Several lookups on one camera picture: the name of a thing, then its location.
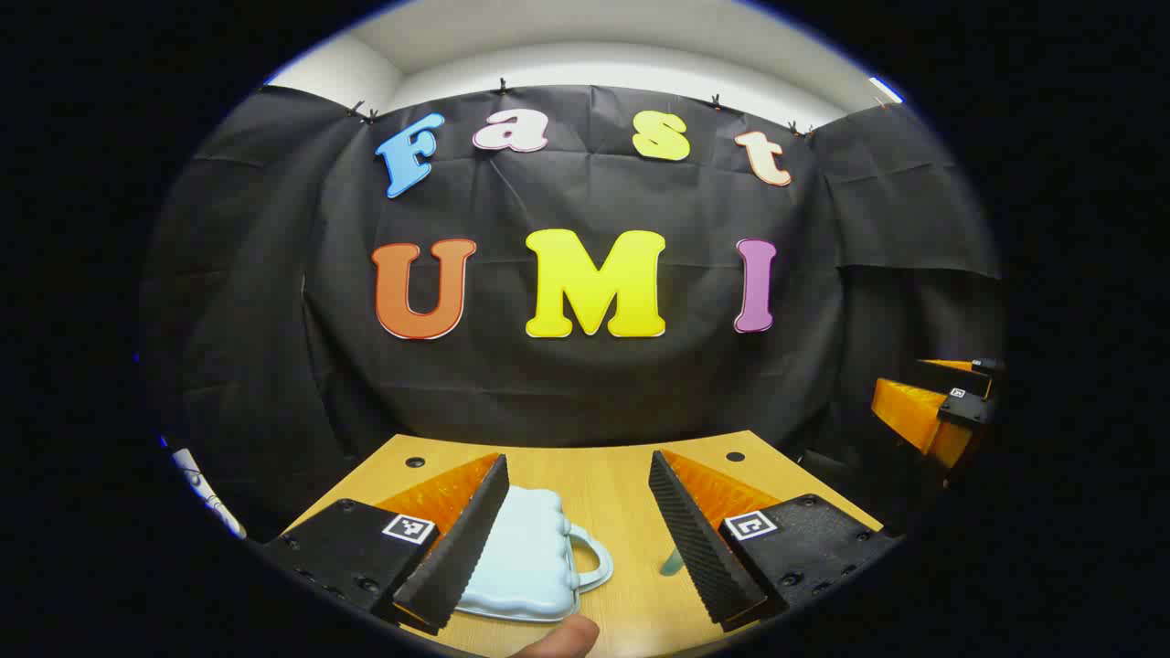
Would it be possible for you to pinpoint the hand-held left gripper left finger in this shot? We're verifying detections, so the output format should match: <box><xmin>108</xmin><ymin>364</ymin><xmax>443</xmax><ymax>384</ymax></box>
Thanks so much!
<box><xmin>263</xmin><ymin>452</ymin><xmax>511</xmax><ymax>636</ymax></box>

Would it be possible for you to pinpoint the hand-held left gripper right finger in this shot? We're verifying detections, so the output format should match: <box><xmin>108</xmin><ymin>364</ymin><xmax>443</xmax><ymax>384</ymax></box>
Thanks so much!
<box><xmin>647</xmin><ymin>448</ymin><xmax>904</xmax><ymax>633</ymax></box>

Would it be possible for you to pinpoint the light blue suitcase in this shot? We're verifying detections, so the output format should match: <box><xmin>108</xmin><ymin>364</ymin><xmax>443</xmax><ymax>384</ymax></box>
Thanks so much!
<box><xmin>452</xmin><ymin>484</ymin><xmax>615</xmax><ymax>624</ymax></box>

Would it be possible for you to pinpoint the white panel with cables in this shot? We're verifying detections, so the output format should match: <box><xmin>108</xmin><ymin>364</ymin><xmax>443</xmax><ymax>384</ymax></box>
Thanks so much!
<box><xmin>169</xmin><ymin>446</ymin><xmax>250</xmax><ymax>542</ymax></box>

